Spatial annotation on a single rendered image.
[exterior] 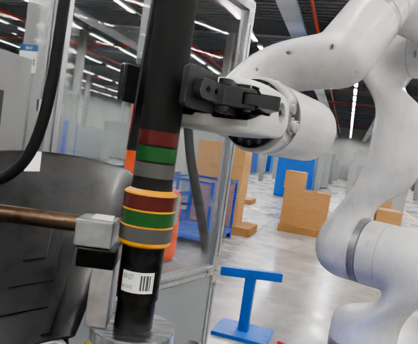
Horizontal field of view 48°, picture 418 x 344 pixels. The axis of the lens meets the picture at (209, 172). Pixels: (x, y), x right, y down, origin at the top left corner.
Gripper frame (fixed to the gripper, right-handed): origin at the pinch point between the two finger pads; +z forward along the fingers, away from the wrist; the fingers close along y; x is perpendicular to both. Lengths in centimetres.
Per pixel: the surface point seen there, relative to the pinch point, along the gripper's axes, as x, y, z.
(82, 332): -61, 70, -62
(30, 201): -12.5, 16.0, -0.4
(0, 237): -15.8, 15.2, 2.9
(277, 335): -148, 120, -328
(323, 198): -66, 287, -866
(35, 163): -8.8, 19.5, -3.1
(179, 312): -65, 70, -109
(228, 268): -96, 155, -292
